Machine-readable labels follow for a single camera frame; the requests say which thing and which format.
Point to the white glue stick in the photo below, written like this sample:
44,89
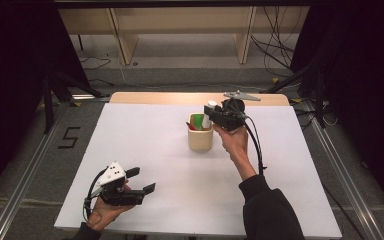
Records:
207,122

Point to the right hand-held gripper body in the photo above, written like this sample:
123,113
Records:
231,115

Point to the green highlighter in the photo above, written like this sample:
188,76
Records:
198,121

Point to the light wooden table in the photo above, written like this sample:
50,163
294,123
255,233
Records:
166,98

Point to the person's left hand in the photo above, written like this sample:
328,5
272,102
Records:
105,213

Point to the person's right hand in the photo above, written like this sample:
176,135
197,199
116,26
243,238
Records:
236,146

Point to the light wooden background desk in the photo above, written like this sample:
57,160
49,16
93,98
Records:
180,20

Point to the aluminium floor rail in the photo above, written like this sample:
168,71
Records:
23,180
343,173

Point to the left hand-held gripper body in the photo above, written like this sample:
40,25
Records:
113,175

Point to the red pen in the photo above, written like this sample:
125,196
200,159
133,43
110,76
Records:
190,126

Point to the beige square pen holder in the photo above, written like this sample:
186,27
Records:
200,140

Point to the white table board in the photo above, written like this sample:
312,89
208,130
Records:
140,150

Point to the black tripod stand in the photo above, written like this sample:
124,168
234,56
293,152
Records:
48,106
319,100

